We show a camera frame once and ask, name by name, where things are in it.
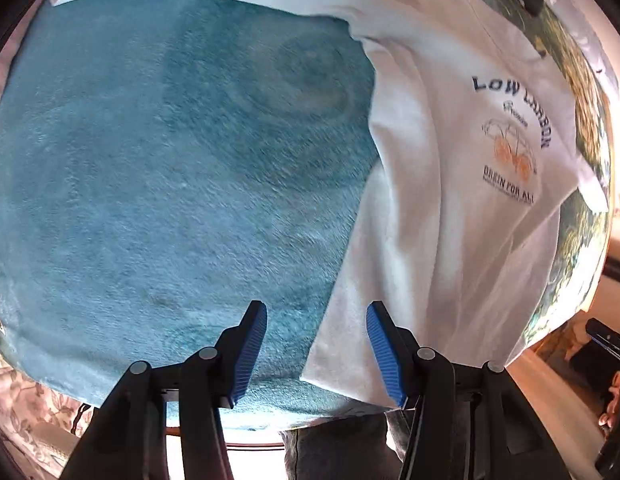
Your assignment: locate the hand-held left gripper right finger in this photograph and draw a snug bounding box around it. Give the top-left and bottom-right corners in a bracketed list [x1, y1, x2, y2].
[365, 301, 573, 480]

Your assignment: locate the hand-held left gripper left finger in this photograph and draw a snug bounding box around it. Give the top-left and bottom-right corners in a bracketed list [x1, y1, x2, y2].
[60, 300, 268, 480]

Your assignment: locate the pale blue t-shirt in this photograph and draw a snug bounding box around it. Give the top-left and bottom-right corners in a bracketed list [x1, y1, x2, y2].
[47, 0, 611, 418]

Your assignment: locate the person's right hand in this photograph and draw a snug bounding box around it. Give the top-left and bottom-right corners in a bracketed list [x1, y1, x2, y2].
[597, 370, 620, 431]

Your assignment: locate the person's grey trouser leg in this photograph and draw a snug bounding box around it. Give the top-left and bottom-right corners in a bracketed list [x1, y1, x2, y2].
[280, 412, 416, 480]

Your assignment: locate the grey floral bedsheet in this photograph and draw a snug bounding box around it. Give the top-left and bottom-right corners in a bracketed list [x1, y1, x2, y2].
[0, 350, 98, 480]

